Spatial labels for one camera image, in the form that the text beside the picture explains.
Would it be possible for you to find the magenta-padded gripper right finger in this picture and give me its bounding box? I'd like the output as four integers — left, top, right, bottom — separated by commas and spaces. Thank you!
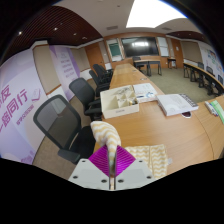
113, 144, 157, 191

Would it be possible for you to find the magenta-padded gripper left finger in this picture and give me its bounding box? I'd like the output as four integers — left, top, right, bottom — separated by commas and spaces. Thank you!
67, 144, 111, 191

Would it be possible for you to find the cream zigzag knitted towel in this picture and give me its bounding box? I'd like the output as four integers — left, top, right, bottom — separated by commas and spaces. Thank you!
89, 120, 170, 180

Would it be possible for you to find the black mesh office chair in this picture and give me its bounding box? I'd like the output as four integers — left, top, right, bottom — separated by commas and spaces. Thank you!
68, 77, 103, 121
33, 94, 98, 165

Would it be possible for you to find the white open cardboard box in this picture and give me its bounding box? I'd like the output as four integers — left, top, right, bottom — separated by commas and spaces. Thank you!
99, 84, 141, 120

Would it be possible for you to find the small dark round object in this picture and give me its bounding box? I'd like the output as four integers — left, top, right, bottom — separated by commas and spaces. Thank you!
180, 111, 193, 120

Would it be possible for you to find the white plastic package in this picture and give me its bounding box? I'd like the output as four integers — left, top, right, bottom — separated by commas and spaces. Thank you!
132, 82, 159, 104

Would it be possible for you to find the white book stack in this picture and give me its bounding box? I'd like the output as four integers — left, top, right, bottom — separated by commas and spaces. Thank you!
155, 93, 200, 117

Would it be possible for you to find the group of black office chairs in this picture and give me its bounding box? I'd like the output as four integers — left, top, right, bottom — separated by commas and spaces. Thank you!
88, 63, 115, 91

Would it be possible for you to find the white marker bundle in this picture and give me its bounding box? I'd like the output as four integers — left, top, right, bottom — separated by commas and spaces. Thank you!
203, 100, 220, 118

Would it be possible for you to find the dark-legged small desk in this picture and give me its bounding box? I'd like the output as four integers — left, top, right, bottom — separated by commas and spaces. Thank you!
133, 57, 163, 77

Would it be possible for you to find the small wooden side table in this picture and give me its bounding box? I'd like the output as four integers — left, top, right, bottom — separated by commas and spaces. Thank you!
167, 57, 178, 70

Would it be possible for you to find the whiteboard with green sheet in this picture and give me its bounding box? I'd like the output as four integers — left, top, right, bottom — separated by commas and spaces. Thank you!
105, 38, 124, 63

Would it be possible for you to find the long curved wooden desk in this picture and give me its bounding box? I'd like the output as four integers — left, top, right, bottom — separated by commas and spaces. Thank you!
182, 62, 224, 98

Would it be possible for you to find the row of black chairs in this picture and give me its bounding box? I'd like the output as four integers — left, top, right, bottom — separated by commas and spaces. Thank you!
196, 61, 224, 88

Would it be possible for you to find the plain white whiteboard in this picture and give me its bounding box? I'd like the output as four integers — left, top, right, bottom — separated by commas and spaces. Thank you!
156, 35, 170, 58

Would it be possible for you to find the large ceiling light panel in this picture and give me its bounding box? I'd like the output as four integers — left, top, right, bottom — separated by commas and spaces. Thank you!
125, 0, 188, 29

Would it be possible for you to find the purple wall banner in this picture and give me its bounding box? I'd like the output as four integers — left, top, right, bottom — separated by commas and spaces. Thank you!
49, 44, 82, 101

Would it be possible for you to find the large black wall screen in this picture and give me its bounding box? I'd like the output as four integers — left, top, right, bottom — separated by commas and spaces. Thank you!
120, 35, 160, 59

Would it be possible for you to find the colourful wall poster display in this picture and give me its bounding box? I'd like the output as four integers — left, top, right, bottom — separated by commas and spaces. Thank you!
203, 48, 224, 73

